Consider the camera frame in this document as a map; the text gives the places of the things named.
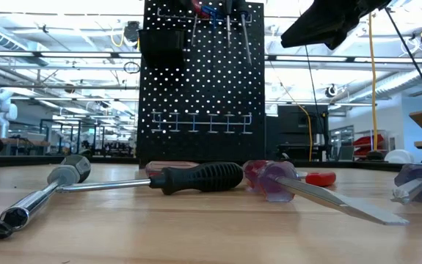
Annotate black plastic pegboard bin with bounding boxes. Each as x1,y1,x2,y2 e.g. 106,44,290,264
138,28,187,69

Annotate large red-handled flathead screwdriver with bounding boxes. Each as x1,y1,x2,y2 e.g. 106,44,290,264
242,159,411,226

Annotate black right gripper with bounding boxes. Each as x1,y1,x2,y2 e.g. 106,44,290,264
280,0,394,51

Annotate white round object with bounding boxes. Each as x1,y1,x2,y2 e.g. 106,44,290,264
384,149,416,165

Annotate small black ceiling reel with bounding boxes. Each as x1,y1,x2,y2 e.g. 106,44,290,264
324,83,339,99

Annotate black metal pegboard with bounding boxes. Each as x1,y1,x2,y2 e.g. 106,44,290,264
136,0,266,165

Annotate red storage bins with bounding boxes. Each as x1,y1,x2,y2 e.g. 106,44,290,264
352,133,387,158

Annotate yellow cord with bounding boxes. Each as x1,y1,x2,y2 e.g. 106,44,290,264
367,12,379,152

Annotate black-handled Phillips screwdriver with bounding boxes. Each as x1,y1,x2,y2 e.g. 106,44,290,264
55,161,245,196

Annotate black cabinet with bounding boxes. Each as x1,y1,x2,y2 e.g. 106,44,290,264
265,104,330,161

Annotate black table frame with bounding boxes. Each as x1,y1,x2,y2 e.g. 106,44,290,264
0,154,422,173

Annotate blue and black screwdriver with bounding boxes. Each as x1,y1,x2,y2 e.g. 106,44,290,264
0,153,92,232

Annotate short chrome hook rail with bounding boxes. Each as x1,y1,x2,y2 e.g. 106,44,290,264
150,111,254,135

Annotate black cord base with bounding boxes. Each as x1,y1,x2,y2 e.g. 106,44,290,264
365,150,386,161

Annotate long black cable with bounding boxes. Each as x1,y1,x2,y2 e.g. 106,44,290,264
384,7,422,122

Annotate thin yellow cable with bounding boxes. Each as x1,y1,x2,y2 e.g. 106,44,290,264
278,80,313,162

